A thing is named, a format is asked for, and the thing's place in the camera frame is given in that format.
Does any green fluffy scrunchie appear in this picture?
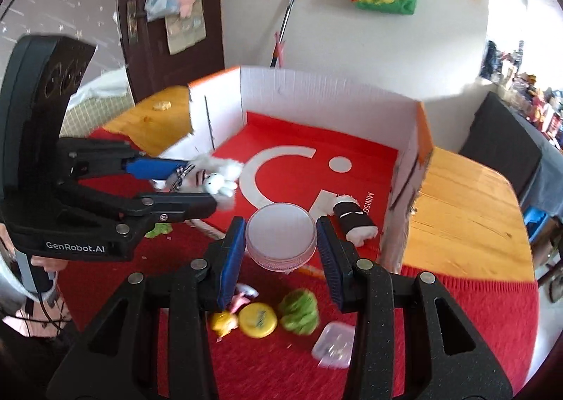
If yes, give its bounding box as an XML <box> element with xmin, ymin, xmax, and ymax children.
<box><xmin>278</xmin><ymin>288</ymin><xmax>320</xmax><ymax>336</ymax></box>
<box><xmin>145</xmin><ymin>222</ymin><xmax>173</xmax><ymax>239</ymax></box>

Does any person's pink black clothing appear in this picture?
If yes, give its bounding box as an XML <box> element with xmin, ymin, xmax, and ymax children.
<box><xmin>0</xmin><ymin>224</ymin><xmax>84</xmax><ymax>383</ymax></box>

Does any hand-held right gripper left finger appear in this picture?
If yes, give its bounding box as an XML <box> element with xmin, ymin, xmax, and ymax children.
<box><xmin>46</xmin><ymin>216</ymin><xmax>247</xmax><ymax>400</ymax></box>

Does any row of assorted goods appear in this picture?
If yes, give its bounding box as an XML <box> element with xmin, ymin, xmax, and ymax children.
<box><xmin>481</xmin><ymin>39</ymin><xmax>563</xmax><ymax>150</ymax></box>

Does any yellow round lid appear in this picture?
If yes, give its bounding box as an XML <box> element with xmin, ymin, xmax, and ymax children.
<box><xmin>238</xmin><ymin>302</ymin><xmax>279</xmax><ymax>340</ymax></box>

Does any dark cloth covered table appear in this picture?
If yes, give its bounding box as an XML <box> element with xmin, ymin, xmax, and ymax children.
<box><xmin>460</xmin><ymin>92</ymin><xmax>563</xmax><ymax>218</ymax></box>

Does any dark brown door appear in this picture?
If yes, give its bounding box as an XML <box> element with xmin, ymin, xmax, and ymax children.
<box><xmin>115</xmin><ymin>0</ymin><xmax>226</xmax><ymax>104</ymax></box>

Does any metal door handle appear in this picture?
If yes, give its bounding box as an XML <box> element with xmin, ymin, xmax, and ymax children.
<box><xmin>127</xmin><ymin>0</ymin><xmax>148</xmax><ymax>46</ymax></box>

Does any metal broom stick orange tip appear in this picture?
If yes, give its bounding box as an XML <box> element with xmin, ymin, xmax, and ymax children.
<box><xmin>269</xmin><ymin>0</ymin><xmax>297</xmax><ymax>69</ymax></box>

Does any white cardboard box red bottom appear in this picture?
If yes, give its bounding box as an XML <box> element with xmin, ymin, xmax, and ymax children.
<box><xmin>86</xmin><ymin>66</ymin><xmax>435</xmax><ymax>275</ymax></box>

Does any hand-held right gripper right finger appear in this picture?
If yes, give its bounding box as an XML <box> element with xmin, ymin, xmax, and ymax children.
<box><xmin>316</xmin><ymin>215</ymin><xmax>515</xmax><ymax>400</ymax></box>

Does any red tablecloth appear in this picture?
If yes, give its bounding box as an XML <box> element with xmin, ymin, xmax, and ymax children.
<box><xmin>53</xmin><ymin>126</ymin><xmax>541</xmax><ymax>400</ymax></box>

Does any white pink round case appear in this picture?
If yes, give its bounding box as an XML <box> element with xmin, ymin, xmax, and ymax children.
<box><xmin>245</xmin><ymin>203</ymin><xmax>318</xmax><ymax>274</ymax></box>

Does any person's left hand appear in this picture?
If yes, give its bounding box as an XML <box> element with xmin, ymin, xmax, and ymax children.
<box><xmin>30</xmin><ymin>256</ymin><xmax>68</xmax><ymax>282</ymax></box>

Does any black white plush roll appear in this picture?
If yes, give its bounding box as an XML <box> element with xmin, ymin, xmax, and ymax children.
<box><xmin>328</xmin><ymin>193</ymin><xmax>380</xmax><ymax>248</ymax></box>

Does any small yellow duck toy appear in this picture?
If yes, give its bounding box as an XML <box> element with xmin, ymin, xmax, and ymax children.
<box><xmin>209</xmin><ymin>311</ymin><xmax>240</xmax><ymax>341</ymax></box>

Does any clear plastic bag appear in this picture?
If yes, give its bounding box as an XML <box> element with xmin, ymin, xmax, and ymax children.
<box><xmin>145</xmin><ymin>0</ymin><xmax>181</xmax><ymax>23</ymax></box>

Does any wooden table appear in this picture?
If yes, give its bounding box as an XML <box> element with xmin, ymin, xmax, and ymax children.
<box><xmin>99</xmin><ymin>84</ymin><xmax>529</xmax><ymax>284</ymax></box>

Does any white plush bunny plaid bow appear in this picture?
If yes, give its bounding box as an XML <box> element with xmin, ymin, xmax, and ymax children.
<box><xmin>165</xmin><ymin>154</ymin><xmax>245</xmax><ymax>211</ymax></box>

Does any white plastic sheet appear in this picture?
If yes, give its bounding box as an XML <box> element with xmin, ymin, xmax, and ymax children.
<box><xmin>66</xmin><ymin>66</ymin><xmax>133</xmax><ymax>107</ymax></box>

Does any blue stool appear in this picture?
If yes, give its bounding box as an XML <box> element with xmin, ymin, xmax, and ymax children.
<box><xmin>523</xmin><ymin>209</ymin><xmax>548</xmax><ymax>242</ymax></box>

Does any pink hair clip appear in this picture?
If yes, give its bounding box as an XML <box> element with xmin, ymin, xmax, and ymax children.
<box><xmin>229</xmin><ymin>283</ymin><xmax>260</xmax><ymax>313</ymax></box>

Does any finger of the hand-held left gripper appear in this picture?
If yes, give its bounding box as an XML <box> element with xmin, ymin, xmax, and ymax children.
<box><xmin>57</xmin><ymin>184</ymin><xmax>219</xmax><ymax>239</ymax></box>
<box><xmin>58</xmin><ymin>139</ymin><xmax>191</xmax><ymax>182</ymax></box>

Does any brown paper bag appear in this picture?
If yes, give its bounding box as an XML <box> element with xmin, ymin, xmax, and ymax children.
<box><xmin>165</xmin><ymin>0</ymin><xmax>207</xmax><ymax>55</ymax></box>

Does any small clear plastic box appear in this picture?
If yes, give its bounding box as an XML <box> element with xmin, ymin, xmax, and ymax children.
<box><xmin>311</xmin><ymin>322</ymin><xmax>356</xmax><ymax>370</ymax></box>

